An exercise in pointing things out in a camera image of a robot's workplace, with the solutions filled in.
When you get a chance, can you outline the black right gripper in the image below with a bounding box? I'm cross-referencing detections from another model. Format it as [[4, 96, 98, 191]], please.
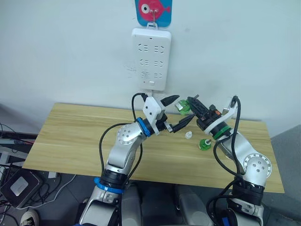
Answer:
[[187, 96, 222, 130]]

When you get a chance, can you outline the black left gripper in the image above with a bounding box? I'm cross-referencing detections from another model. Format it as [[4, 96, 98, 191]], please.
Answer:
[[156, 94, 196, 135]]

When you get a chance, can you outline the green repellent bottle with wick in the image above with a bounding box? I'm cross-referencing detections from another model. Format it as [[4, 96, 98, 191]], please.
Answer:
[[197, 138, 212, 152], [174, 94, 200, 116]]

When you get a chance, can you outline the blue plaque with pink fish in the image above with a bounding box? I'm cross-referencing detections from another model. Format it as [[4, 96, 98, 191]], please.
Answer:
[[135, 0, 174, 28]]

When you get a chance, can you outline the black box with silver square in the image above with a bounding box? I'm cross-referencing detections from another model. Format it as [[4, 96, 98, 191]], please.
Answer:
[[0, 168, 41, 209]]

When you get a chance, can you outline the white shoe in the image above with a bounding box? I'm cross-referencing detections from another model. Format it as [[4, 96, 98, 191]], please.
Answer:
[[20, 209, 40, 226]]

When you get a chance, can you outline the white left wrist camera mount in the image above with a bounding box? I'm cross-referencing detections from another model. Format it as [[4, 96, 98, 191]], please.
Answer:
[[143, 96, 165, 137]]

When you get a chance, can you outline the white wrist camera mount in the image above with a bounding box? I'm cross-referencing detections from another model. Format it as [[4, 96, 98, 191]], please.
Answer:
[[203, 96, 238, 137], [143, 96, 165, 137]]

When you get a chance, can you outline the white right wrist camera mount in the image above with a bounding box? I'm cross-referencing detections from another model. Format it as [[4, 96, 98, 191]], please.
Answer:
[[203, 96, 238, 137]]

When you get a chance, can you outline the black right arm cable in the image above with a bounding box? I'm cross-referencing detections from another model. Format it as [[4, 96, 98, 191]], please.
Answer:
[[206, 95, 246, 226]]

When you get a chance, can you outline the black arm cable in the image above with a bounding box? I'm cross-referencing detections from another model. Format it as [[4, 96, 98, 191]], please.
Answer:
[[98, 92, 148, 186], [206, 95, 246, 226]]

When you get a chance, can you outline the white wall power strip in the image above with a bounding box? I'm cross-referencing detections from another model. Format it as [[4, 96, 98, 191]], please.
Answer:
[[131, 22, 173, 91]]

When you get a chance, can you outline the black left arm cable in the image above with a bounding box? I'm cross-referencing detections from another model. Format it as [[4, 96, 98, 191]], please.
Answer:
[[98, 92, 148, 186]]

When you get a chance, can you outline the white floor cable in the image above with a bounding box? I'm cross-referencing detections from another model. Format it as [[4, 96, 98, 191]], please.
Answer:
[[22, 174, 76, 210]]

